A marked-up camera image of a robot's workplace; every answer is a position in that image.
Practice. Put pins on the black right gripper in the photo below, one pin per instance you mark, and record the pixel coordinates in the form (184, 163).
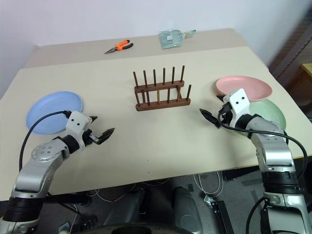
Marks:
(226, 114)

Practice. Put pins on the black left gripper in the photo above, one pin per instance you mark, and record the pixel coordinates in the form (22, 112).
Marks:
(89, 138)

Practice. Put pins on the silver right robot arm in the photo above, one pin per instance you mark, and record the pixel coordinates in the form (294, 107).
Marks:
(275, 151)

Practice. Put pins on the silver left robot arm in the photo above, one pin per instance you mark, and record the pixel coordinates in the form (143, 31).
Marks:
(36, 170)

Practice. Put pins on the wooden dish rack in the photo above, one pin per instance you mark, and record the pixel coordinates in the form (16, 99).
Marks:
(162, 91)

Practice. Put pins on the pink plate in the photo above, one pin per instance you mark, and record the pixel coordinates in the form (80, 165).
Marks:
(243, 87)

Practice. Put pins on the blue plate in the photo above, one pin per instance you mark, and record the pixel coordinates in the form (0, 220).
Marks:
(52, 109)

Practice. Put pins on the green plate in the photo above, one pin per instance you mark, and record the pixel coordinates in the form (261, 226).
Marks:
(269, 112)

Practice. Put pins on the clear plastic bag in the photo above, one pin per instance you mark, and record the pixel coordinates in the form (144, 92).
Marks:
(170, 39)

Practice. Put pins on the orange black pliers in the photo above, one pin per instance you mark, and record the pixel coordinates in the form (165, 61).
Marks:
(120, 46)

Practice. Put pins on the black metal bar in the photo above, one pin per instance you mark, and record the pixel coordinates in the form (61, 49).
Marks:
(220, 214)

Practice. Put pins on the dark grey rounded shape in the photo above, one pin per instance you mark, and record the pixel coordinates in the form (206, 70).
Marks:
(187, 212)

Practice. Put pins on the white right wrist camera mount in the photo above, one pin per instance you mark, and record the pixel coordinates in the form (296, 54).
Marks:
(238, 103)

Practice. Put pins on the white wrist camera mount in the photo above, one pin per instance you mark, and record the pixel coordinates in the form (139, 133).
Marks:
(238, 103)
(76, 124)

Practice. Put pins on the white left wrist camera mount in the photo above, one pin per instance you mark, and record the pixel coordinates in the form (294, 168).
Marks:
(76, 124)

